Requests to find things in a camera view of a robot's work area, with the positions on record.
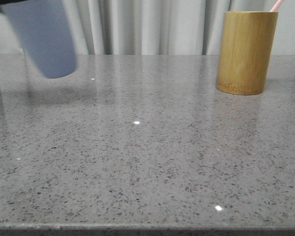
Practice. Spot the light blue cup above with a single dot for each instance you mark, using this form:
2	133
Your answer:
44	32

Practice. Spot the bamboo wooden cup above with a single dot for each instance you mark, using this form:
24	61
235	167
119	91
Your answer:
245	50

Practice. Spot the grey white curtain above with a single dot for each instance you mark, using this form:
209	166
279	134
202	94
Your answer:
157	27

